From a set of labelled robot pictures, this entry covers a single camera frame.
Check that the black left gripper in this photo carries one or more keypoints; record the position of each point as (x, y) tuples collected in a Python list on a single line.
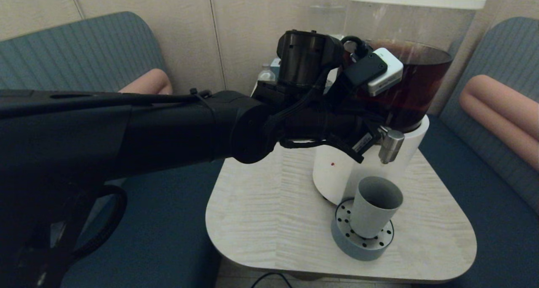
[(349, 115)]

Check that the large white tea dispenser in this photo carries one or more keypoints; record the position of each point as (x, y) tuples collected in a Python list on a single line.
[(421, 81)]

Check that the small white water dispenser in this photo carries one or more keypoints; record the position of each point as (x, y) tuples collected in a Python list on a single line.
[(328, 10)]

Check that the teal upholstered bench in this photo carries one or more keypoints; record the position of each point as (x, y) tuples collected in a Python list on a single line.
[(505, 48), (84, 48)]

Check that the pink bolster cushion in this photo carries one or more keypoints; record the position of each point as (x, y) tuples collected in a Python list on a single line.
[(147, 84), (501, 107)]

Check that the grey plastic cup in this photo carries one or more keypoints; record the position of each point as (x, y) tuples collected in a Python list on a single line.
[(372, 212)]

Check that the small blue-grey box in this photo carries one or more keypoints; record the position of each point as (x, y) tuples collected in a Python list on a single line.
[(274, 62)]

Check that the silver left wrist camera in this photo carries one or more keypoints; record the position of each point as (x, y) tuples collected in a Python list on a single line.
[(387, 75)]

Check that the steel dispenser tap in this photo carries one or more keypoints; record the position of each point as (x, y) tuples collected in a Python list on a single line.
[(391, 145)]

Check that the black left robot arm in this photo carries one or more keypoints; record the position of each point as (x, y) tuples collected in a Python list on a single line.
[(147, 132)]

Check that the round grey drip tray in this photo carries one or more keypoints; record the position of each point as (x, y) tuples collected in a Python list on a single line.
[(358, 249)]

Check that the clear plastic bottle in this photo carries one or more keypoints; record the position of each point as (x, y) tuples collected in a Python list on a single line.
[(266, 74)]

